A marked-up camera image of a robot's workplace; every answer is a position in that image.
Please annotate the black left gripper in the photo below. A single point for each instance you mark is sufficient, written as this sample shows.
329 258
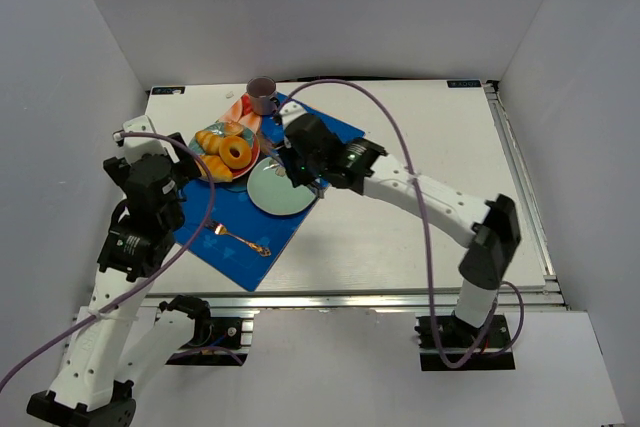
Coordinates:
167 170

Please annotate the orange donut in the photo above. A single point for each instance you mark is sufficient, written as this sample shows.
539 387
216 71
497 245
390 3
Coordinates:
235 152

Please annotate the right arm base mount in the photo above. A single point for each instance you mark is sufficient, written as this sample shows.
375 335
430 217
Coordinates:
494 353

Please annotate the left black corner label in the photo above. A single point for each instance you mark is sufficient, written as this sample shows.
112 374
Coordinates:
167 90

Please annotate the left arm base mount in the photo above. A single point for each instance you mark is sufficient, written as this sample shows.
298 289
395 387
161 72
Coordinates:
224 340

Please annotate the blue printed placemat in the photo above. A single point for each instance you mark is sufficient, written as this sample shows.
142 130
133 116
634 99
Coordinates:
234 209

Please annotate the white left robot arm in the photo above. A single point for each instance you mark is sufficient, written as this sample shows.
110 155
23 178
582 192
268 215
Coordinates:
100 378

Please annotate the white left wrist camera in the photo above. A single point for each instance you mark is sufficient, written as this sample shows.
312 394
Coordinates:
137 138

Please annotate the purple mug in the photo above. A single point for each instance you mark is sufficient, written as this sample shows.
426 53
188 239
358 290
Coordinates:
262 93

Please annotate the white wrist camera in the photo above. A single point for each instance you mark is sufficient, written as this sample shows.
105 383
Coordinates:
137 138
288 113

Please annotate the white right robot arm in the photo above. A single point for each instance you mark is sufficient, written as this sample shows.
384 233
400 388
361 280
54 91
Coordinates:
488 229

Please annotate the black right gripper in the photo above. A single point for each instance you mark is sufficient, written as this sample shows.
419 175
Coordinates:
291 162

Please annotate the long bread roll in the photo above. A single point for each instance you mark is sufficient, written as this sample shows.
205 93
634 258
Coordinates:
219 171
209 141

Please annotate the long bread roll back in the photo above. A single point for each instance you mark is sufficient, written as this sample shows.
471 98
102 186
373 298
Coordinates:
209 141

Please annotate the long bread roll front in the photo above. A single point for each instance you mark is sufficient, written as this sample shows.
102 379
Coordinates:
219 171

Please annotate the right black corner label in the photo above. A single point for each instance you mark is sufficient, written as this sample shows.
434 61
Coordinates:
464 83

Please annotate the metal tongs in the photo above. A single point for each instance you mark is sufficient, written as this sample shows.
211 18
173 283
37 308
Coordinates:
314 187

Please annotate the black corner label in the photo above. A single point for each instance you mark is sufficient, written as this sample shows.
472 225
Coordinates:
464 83
167 90

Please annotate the red patterned plate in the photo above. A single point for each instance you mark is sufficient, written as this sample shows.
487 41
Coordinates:
248 135

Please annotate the green flower plate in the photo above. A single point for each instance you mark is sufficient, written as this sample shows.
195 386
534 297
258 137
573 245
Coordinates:
271 191

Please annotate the gold fork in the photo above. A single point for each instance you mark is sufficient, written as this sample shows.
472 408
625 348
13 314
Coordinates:
214 228

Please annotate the aluminium table frame rail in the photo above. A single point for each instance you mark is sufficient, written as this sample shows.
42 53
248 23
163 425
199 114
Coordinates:
549 296

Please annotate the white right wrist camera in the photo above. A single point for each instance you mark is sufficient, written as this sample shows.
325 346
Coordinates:
288 113

